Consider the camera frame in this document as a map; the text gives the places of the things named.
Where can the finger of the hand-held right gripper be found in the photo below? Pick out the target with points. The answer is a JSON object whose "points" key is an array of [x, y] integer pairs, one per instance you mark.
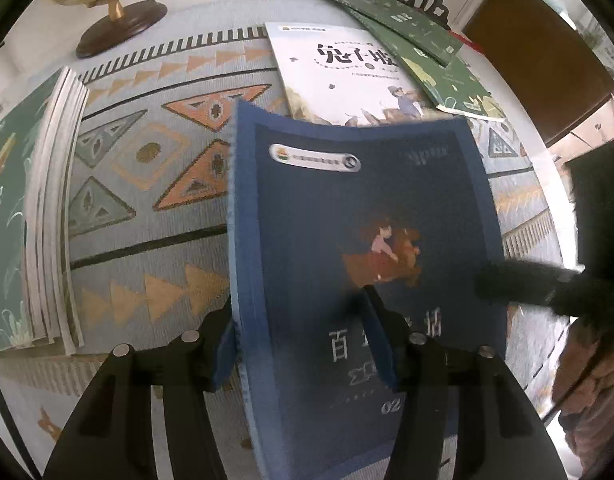
{"points": [[522, 285]]}

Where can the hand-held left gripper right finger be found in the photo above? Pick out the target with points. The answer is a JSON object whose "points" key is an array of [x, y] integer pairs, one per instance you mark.
{"points": [[384, 355]]}

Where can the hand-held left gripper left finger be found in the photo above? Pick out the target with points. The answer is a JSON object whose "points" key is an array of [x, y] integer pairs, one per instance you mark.
{"points": [[222, 355]]}

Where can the dark blue book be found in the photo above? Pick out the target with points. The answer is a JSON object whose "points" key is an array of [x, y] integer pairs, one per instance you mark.
{"points": [[337, 200]]}

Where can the stack of green books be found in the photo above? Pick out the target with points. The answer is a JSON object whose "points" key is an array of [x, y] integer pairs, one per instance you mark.
{"points": [[7, 185]]}

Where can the white book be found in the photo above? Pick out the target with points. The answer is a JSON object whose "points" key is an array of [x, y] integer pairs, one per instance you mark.
{"points": [[327, 80]]}

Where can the person's right forearm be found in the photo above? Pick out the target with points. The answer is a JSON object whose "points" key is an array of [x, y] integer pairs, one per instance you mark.
{"points": [[604, 435]]}

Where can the person's right hand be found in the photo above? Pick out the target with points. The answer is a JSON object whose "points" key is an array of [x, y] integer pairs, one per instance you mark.
{"points": [[579, 360]]}

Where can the brown wooden cabinet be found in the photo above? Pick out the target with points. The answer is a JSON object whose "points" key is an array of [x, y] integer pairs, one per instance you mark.
{"points": [[537, 50]]}

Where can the large green book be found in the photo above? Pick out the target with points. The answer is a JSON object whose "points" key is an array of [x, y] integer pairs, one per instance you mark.
{"points": [[452, 85]]}

